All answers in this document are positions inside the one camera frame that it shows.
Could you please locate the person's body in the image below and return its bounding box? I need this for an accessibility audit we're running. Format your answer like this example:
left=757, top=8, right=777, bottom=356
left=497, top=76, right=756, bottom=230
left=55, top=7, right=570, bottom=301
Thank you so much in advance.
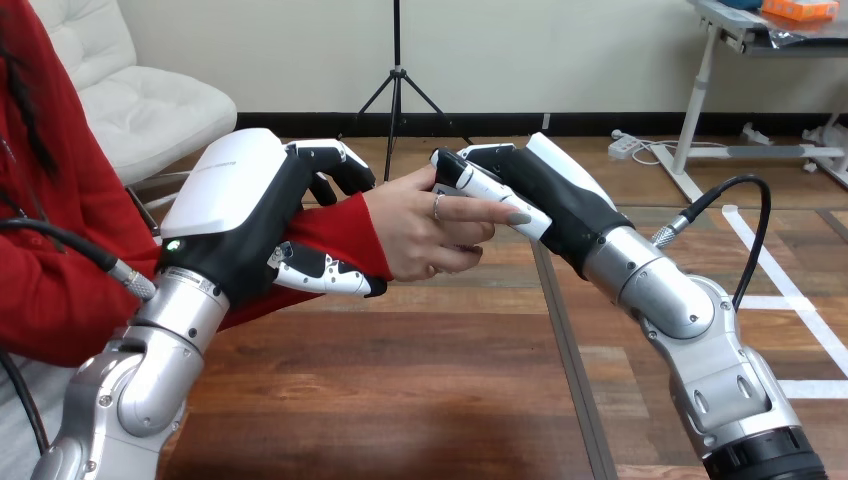
left=0, top=0, right=164, bottom=480

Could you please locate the tangle of cables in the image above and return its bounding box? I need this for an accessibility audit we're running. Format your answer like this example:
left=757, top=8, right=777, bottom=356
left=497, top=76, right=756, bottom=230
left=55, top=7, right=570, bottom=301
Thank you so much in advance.
left=631, top=138, right=731, bottom=167

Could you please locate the black cable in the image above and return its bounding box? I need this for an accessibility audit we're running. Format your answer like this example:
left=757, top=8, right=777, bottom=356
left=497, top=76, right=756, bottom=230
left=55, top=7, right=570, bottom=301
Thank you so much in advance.
left=0, top=347, right=52, bottom=458
left=0, top=217, right=158, bottom=303
left=651, top=174, right=774, bottom=313

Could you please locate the white power strip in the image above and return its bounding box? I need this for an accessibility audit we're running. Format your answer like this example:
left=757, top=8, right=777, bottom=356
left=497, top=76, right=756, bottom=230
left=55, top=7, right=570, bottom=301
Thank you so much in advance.
left=607, top=129, right=642, bottom=161

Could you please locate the white desk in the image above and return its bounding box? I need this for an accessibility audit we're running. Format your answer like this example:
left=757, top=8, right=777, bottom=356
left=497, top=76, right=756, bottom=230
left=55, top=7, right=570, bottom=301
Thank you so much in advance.
left=649, top=0, right=848, bottom=204

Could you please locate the white cushioned chair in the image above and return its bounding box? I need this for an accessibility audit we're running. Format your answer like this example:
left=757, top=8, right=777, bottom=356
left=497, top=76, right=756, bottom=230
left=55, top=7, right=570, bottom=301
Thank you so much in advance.
left=29, top=0, right=239, bottom=233

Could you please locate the black tripod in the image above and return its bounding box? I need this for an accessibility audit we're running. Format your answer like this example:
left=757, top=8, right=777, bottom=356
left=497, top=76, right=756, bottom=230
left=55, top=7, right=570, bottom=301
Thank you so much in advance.
left=356, top=0, right=476, bottom=184

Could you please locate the orange thing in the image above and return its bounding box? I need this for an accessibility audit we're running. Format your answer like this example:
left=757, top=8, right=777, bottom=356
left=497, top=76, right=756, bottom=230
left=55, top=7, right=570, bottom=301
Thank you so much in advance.
left=761, top=0, right=840, bottom=22

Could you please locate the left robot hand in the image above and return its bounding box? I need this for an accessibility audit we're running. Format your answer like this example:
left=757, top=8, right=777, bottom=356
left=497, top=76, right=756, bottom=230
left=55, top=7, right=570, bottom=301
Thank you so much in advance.
left=157, top=127, right=390, bottom=310

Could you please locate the person's hand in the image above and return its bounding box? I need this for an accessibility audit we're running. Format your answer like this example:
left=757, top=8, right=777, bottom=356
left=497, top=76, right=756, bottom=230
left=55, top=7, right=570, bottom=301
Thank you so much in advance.
left=362, top=164, right=534, bottom=284

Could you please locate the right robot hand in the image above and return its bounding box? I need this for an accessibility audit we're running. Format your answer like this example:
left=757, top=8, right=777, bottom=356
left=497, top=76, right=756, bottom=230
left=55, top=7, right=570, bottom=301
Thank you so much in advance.
left=429, top=131, right=635, bottom=280

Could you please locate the person's forearm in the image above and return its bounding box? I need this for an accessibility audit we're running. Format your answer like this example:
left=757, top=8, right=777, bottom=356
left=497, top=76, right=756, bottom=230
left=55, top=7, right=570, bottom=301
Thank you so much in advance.
left=13, top=191, right=396, bottom=370

